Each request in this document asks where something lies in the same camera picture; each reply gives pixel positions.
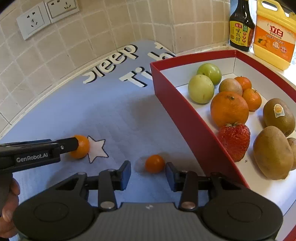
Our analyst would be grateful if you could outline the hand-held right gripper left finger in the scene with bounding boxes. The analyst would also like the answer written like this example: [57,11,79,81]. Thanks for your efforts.
[53,160,131,211]

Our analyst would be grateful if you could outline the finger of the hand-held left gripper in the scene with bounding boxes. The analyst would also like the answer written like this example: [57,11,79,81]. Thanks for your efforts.
[52,137,79,154]

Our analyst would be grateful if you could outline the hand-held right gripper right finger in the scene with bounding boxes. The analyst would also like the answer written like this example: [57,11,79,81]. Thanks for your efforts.
[165,162,248,211]

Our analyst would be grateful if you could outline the small mandarin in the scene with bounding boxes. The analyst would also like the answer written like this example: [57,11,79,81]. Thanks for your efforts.
[69,135,90,159]
[234,76,252,91]
[242,88,262,112]

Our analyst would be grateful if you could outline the orange cherry tomato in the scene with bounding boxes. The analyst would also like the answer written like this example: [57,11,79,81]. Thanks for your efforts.
[145,154,165,174]

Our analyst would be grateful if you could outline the red cardboard box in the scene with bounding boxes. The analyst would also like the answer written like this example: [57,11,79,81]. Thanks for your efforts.
[150,49,296,241]

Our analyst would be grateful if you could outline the red strawberry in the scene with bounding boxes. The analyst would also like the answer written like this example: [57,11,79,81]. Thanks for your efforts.
[217,122,251,163]

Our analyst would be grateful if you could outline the large orange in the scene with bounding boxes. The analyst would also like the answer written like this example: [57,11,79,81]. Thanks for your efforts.
[210,91,249,128]

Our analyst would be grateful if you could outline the pale yellow-green apple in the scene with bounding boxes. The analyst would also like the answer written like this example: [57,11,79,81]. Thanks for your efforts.
[188,74,215,104]

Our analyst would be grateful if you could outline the plain brown kiwi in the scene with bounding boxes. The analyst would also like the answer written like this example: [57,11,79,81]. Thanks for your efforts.
[253,126,294,180]

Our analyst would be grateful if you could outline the small brown passion fruit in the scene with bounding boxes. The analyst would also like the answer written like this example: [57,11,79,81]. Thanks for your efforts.
[218,78,243,96]

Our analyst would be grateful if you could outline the green apple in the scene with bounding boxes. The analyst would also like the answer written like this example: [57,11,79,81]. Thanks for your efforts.
[197,63,222,86]

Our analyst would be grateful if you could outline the brown kiwi with sticker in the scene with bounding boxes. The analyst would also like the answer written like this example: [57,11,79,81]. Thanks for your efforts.
[263,98,296,138]

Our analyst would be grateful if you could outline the round brown fruit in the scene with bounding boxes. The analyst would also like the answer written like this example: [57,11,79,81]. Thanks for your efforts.
[287,137,296,171]

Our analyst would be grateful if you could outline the person's left hand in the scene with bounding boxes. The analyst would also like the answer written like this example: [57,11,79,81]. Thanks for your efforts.
[0,177,21,239]

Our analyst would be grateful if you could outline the blue printed mat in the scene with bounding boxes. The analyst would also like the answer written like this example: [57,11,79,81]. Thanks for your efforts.
[0,39,208,241]

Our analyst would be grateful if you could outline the dark soy sauce bottle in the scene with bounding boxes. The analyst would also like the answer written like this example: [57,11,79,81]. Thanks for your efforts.
[229,0,255,52]

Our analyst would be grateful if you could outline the yellow detergent jug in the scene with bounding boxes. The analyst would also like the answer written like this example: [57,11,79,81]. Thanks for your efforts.
[252,0,296,71]

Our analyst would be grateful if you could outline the outlined white wall outlet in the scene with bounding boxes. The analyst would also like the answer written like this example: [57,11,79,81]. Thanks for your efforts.
[44,0,80,24]

